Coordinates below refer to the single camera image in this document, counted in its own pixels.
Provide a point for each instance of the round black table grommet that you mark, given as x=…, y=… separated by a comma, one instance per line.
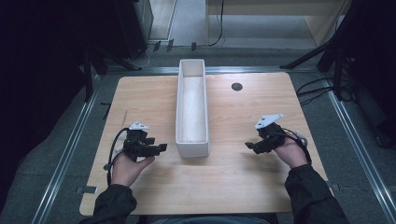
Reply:
x=237, y=86

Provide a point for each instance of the black metal stand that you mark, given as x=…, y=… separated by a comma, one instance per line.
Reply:
x=88, y=74

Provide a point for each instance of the person's right hand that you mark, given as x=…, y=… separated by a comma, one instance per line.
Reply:
x=291, y=153

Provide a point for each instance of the metal floor rail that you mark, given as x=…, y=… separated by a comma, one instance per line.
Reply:
x=63, y=157
x=249, y=69
x=358, y=143

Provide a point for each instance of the grey tape strip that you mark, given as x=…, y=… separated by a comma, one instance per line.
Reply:
x=87, y=189

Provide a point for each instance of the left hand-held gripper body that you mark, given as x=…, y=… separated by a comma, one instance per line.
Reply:
x=136, y=143

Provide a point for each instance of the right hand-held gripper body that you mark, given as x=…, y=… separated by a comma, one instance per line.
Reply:
x=270, y=133

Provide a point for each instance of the dark cabinet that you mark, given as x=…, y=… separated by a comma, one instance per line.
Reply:
x=134, y=25

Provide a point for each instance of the long white box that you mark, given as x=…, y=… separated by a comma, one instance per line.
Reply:
x=192, y=109

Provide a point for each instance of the black tripod stand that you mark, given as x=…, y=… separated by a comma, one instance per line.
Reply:
x=323, y=46

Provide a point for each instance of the light wooden furniture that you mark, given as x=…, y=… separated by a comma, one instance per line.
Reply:
x=280, y=15

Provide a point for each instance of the person's left hand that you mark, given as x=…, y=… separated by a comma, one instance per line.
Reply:
x=127, y=169

